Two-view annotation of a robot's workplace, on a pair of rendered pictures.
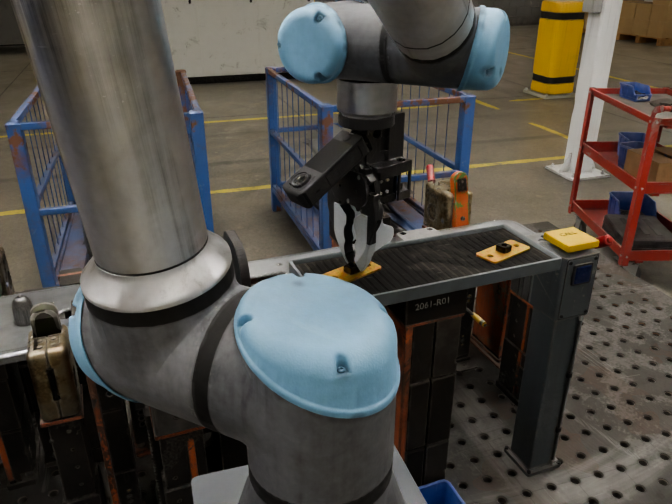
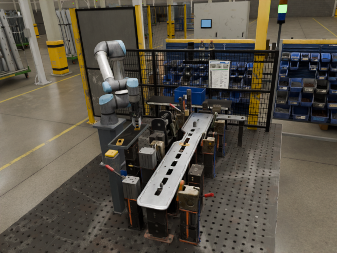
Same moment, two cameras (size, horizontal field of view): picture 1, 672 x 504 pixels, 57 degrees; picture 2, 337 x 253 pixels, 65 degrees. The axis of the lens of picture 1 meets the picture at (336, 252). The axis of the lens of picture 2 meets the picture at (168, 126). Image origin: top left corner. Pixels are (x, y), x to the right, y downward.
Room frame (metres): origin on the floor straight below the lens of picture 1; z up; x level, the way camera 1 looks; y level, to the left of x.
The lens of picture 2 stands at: (2.09, -1.21, 1.97)
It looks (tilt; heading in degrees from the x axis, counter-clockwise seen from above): 25 degrees down; 131
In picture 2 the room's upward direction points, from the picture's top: 3 degrees counter-clockwise
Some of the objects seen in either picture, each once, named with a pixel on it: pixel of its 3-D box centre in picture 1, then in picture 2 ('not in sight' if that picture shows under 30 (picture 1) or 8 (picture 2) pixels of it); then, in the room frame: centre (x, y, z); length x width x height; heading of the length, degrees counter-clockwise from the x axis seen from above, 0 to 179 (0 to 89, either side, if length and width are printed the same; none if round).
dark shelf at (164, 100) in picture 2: not in sight; (188, 102); (0.50, 0.97, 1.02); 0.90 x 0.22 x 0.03; 22
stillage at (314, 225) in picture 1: (357, 161); not in sight; (3.51, -0.12, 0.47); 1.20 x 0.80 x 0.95; 18
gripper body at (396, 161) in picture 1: (369, 158); (135, 109); (0.78, -0.04, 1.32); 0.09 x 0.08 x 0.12; 130
